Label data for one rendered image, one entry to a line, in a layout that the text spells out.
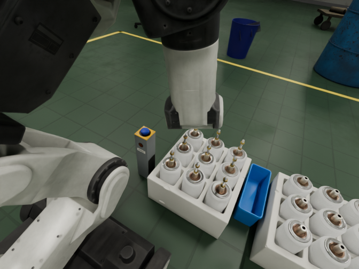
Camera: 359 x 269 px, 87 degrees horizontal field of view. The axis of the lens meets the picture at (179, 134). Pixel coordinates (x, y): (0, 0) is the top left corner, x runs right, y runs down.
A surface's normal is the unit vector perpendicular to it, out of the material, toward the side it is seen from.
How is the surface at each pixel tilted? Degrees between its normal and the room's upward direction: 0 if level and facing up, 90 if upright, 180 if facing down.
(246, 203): 0
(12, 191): 90
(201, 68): 91
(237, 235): 0
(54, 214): 15
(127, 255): 5
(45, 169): 90
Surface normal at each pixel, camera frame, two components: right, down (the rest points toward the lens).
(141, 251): 0.09, -0.72
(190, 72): -0.08, 0.75
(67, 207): -0.04, -0.55
